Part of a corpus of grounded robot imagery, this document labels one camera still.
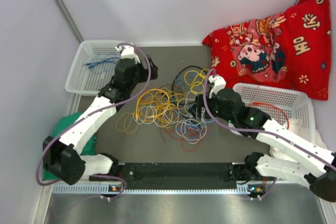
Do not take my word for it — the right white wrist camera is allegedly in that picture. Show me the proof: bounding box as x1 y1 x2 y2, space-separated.
208 74 226 99

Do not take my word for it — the grey corner post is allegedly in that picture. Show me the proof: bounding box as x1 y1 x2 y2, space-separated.
54 0 84 44

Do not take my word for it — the white cable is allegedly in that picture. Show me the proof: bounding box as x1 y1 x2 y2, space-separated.
133 98 212 145

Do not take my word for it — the green cloth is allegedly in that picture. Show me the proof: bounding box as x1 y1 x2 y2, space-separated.
43 112 97 180

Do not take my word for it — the red printed pillow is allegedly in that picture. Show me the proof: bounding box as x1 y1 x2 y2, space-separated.
203 0 331 100

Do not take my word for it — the black cable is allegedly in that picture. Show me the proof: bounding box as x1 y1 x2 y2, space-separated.
172 65 211 91

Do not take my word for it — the yellow cable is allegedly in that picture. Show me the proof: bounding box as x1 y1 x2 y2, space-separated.
115 68 211 134

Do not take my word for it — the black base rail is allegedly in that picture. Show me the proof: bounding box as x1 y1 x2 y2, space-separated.
52 162 266 196

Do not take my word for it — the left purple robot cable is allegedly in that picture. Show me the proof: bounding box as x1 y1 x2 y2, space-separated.
35 42 152 186

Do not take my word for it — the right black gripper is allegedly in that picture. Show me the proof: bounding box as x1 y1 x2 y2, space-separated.
188 92 235 124

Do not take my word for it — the orange cable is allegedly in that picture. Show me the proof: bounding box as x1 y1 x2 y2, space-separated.
248 102 290 129

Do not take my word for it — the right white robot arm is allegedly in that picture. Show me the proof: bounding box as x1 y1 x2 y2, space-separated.
188 89 335 202

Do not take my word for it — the white plastic basket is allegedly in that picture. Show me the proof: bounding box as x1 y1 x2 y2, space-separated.
233 83 316 143
65 40 121 96

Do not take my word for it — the right white plastic basket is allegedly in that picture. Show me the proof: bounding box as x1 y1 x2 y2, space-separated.
233 83 316 143

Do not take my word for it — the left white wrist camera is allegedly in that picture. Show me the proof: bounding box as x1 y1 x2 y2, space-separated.
115 45 141 64

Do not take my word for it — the left white plastic basket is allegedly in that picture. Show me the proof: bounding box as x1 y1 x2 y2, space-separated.
65 40 121 96

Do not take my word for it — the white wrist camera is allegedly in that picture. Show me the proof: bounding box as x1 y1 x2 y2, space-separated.
115 45 141 64
208 74 226 99

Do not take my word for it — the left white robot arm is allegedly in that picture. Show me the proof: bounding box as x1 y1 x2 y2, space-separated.
43 57 158 185

